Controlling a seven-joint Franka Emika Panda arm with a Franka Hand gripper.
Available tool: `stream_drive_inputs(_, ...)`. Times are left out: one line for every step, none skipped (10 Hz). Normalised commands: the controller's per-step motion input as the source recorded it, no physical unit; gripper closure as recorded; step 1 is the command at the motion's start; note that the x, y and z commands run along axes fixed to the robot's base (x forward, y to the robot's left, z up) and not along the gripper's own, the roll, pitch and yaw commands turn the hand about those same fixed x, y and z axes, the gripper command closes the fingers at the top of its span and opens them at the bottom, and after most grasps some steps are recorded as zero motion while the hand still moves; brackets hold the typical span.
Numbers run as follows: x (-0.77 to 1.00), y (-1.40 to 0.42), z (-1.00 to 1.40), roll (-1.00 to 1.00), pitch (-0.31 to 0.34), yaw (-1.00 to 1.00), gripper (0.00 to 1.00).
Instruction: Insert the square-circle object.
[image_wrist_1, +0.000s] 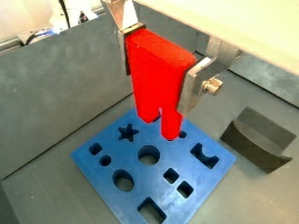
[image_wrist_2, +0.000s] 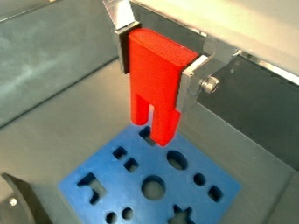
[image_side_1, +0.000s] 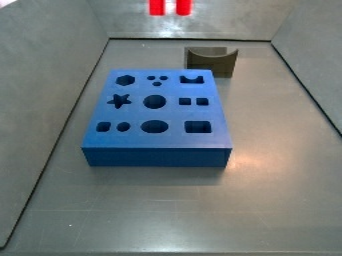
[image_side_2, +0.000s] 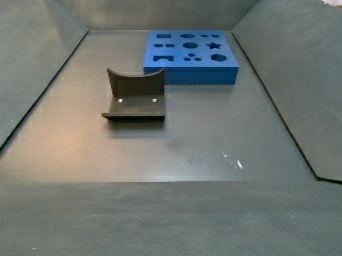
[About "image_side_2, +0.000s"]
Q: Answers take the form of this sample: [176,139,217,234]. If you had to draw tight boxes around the black curved holder stand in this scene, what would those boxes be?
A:
[102,69,166,120]

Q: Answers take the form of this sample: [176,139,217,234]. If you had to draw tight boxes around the blue shape sorter block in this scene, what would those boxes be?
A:
[143,30,239,85]

